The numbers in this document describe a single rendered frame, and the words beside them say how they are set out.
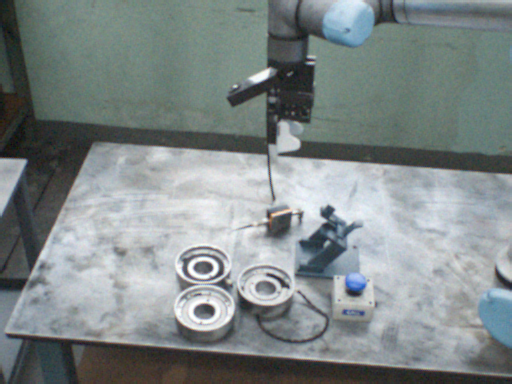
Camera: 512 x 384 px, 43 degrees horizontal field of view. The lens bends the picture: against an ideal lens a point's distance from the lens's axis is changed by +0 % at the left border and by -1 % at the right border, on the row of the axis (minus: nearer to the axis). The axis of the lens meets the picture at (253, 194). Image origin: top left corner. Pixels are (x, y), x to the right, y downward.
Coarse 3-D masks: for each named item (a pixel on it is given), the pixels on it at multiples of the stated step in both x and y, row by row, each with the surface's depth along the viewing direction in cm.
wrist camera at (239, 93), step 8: (264, 72) 123; (272, 72) 120; (248, 80) 124; (256, 80) 122; (264, 80) 120; (272, 80) 119; (280, 80) 120; (232, 88) 124; (240, 88) 123; (248, 88) 121; (256, 88) 121; (264, 88) 121; (272, 88) 120; (232, 96) 123; (240, 96) 122; (248, 96) 122; (256, 96) 122; (232, 104) 124
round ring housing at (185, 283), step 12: (192, 252) 127; (204, 252) 127; (216, 252) 127; (192, 264) 124; (204, 264) 126; (216, 264) 125; (228, 264) 125; (180, 276) 120; (204, 276) 122; (228, 276) 122
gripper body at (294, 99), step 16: (272, 64) 117; (288, 64) 116; (304, 64) 117; (288, 80) 120; (304, 80) 119; (272, 96) 120; (288, 96) 119; (304, 96) 120; (288, 112) 122; (304, 112) 121
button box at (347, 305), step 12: (336, 276) 121; (336, 288) 119; (348, 288) 119; (372, 288) 119; (336, 300) 117; (348, 300) 117; (360, 300) 117; (372, 300) 117; (336, 312) 118; (348, 312) 117; (360, 312) 117; (372, 312) 117
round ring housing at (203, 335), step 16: (192, 288) 118; (208, 288) 119; (176, 304) 115; (192, 304) 116; (208, 304) 117; (176, 320) 113; (192, 320) 114; (208, 320) 114; (224, 320) 114; (192, 336) 112; (208, 336) 112
